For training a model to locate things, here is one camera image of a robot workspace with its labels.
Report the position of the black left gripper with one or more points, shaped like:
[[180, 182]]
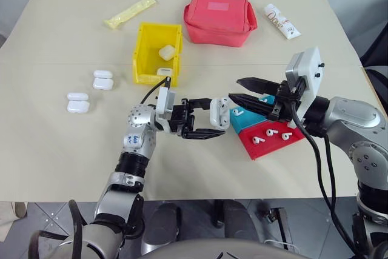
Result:
[[182, 118]]

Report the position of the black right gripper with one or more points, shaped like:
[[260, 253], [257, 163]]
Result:
[[285, 101]]

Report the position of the white earbud case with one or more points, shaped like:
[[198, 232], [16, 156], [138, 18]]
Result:
[[219, 115], [78, 105], [166, 52], [103, 80]]

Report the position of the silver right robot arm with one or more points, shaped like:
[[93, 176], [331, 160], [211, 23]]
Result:
[[354, 119]]

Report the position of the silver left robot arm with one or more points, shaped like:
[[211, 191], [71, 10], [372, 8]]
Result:
[[136, 143]]

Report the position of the closed white earbud case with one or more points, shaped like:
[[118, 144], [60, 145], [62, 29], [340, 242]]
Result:
[[166, 52]]

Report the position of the yellow plastic bin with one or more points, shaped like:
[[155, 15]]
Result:
[[145, 59]]

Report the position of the white earbud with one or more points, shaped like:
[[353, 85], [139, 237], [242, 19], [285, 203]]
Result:
[[258, 140], [285, 135], [264, 99], [271, 132], [238, 112]]

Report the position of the teal earbud tray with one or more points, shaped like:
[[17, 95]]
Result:
[[245, 119]]

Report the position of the red earbud tray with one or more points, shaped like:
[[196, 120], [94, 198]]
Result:
[[272, 145]]

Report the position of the white Dove tube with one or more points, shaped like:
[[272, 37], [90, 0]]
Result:
[[280, 22]]

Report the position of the red fabric pouch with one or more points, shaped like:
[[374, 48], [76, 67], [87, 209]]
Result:
[[218, 16]]

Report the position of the dark rounded robot leg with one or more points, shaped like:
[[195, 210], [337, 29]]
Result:
[[162, 224], [241, 219]]

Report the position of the black chair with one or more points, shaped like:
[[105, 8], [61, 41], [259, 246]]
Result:
[[377, 59]]

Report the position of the yellow snack packet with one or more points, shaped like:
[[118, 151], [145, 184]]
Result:
[[130, 12]]

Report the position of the grey robot torso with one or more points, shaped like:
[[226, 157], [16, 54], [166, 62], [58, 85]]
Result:
[[188, 250]]

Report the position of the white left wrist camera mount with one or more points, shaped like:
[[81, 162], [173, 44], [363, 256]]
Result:
[[163, 110]]

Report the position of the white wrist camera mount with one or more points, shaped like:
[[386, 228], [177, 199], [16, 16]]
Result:
[[163, 110], [312, 71]]

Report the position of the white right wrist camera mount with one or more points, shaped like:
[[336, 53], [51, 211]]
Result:
[[312, 71]]

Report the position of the dark metal floor frame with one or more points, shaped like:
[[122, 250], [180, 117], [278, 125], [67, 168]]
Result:
[[280, 225]]

